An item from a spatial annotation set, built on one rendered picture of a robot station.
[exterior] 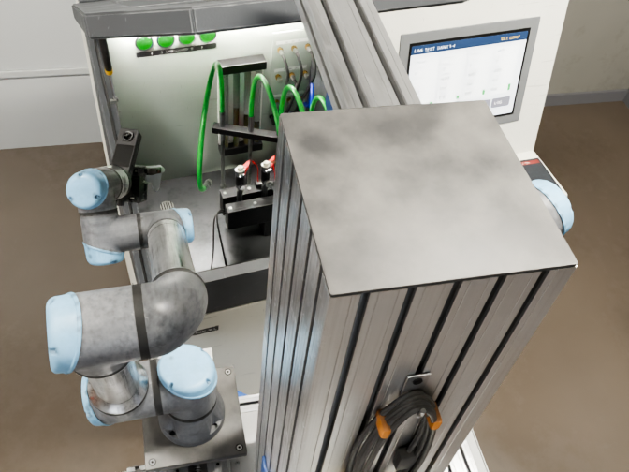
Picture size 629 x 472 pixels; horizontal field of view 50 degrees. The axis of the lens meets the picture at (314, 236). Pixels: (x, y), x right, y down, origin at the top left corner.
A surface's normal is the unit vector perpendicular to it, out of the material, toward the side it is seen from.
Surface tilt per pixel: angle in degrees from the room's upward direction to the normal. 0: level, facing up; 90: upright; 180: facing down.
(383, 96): 0
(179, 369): 8
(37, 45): 90
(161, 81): 90
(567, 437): 0
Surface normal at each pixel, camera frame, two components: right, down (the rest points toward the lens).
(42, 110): 0.21, 0.76
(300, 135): 0.10, -0.64
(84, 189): -0.11, 0.18
